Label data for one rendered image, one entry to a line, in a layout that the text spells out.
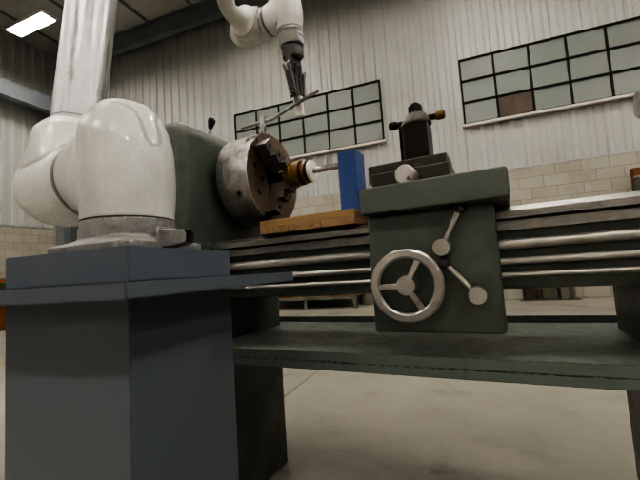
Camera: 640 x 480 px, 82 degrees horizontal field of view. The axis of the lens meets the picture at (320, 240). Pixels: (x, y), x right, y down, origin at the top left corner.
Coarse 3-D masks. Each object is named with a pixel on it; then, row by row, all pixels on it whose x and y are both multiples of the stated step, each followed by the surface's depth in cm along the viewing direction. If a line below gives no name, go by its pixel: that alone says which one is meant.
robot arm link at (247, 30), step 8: (224, 0) 113; (232, 0) 116; (224, 8) 117; (232, 8) 119; (240, 8) 126; (248, 8) 127; (256, 8) 129; (224, 16) 123; (232, 16) 123; (240, 16) 125; (248, 16) 127; (256, 16) 128; (232, 24) 127; (240, 24) 127; (248, 24) 128; (256, 24) 129; (232, 32) 135; (240, 32) 130; (248, 32) 130; (256, 32) 131; (264, 32) 131; (232, 40) 137; (240, 40) 135; (248, 40) 133; (256, 40) 134; (264, 40) 135
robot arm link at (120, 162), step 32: (96, 128) 60; (128, 128) 62; (160, 128) 67; (64, 160) 64; (96, 160) 60; (128, 160) 61; (160, 160) 64; (64, 192) 65; (96, 192) 59; (128, 192) 60; (160, 192) 64
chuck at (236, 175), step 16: (240, 144) 122; (272, 144) 131; (240, 160) 117; (256, 160) 121; (224, 176) 120; (240, 176) 117; (256, 176) 121; (256, 192) 120; (240, 208) 122; (256, 208) 120; (288, 208) 136; (256, 224) 129
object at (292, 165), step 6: (294, 162) 123; (300, 162) 124; (306, 162) 121; (288, 168) 122; (294, 168) 121; (300, 168) 121; (282, 174) 125; (288, 174) 122; (294, 174) 121; (300, 174) 121; (306, 174) 121; (294, 180) 123; (300, 180) 123; (306, 180) 122; (294, 186) 125
